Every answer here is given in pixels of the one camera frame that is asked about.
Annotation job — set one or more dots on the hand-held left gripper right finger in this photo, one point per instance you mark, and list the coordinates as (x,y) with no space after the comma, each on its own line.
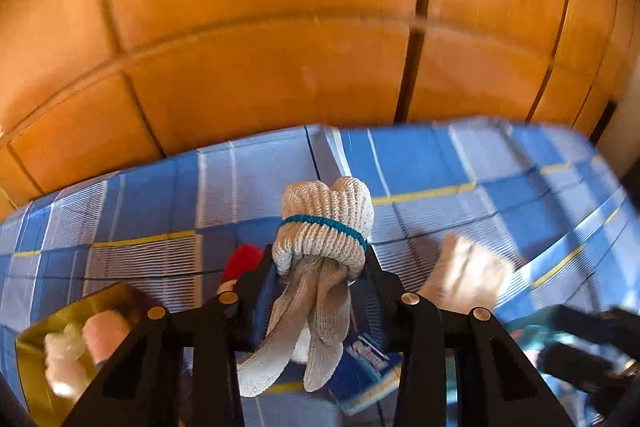
(372,307)

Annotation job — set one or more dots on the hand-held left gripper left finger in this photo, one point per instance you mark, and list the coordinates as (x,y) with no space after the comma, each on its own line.
(260,307)

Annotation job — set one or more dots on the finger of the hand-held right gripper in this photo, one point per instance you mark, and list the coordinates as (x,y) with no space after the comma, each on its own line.
(575,359)
(585,319)

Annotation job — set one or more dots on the red plush toy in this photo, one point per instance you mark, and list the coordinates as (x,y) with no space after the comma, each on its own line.
(242,264)

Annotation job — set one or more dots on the blue tissue packet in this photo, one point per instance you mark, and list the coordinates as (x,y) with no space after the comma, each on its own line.
(365,372)

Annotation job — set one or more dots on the white knit gloves bundle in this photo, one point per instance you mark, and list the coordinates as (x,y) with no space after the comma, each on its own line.
(325,217)

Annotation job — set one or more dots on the pink towel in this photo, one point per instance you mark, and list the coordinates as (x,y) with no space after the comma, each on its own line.
(105,334)

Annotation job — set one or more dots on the white plastic bag bundle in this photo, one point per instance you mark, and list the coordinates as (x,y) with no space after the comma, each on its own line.
(67,359)

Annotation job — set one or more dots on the black box with gold lining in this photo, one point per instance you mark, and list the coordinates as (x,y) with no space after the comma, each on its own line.
(40,357)

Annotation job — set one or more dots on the blue plaid bedsheet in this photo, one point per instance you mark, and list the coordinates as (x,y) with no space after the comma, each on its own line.
(150,217)

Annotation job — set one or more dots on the wooden wardrobe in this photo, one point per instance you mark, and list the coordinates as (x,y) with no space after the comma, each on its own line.
(250,32)

